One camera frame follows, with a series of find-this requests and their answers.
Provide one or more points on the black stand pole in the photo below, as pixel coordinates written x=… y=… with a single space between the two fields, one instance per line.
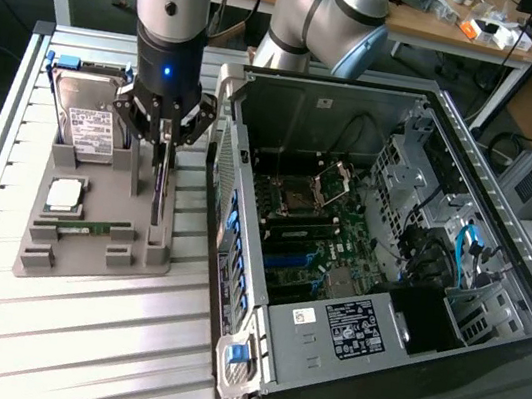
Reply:
x=529 y=74

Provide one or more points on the hard disk in blue caddy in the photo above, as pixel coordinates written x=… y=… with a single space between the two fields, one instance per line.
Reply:
x=88 y=105

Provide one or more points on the grey chipset heat sink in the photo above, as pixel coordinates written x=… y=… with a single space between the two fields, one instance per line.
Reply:
x=343 y=283

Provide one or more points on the small orange box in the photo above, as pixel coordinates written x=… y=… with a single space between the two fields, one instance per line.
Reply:
x=469 y=29

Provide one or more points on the open grey PC case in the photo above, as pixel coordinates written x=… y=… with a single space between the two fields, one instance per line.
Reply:
x=228 y=168

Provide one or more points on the silver CPU chip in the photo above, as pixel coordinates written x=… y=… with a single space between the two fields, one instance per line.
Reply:
x=64 y=193

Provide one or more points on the grey power supply unit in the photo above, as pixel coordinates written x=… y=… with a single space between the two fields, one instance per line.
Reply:
x=307 y=353

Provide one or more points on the black RAM slot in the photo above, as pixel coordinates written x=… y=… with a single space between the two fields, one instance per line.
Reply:
x=300 y=223
x=300 y=237
x=272 y=162

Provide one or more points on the small white box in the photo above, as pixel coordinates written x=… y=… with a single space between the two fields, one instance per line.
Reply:
x=521 y=43

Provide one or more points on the CPU socket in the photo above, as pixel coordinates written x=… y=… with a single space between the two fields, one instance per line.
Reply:
x=297 y=197

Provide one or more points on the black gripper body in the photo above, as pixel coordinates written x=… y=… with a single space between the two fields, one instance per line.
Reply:
x=168 y=67

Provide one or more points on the silver disk bay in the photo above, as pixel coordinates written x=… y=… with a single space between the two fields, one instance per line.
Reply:
x=477 y=319

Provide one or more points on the grey plastic parts rack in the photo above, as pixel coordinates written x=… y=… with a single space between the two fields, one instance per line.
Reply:
x=85 y=252

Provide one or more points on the silver metal drive cage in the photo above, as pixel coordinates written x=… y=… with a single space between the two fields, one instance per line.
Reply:
x=398 y=177

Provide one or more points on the blue case latch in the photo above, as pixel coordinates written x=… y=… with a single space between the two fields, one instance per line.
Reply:
x=236 y=354

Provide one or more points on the green RAM stick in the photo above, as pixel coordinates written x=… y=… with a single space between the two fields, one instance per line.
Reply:
x=84 y=227

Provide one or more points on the green motherboard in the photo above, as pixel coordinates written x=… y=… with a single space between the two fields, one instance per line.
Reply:
x=356 y=234

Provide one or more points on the black Nvidia graphics card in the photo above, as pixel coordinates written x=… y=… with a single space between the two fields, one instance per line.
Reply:
x=160 y=193

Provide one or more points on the metal socket cover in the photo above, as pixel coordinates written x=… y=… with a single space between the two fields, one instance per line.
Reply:
x=334 y=182

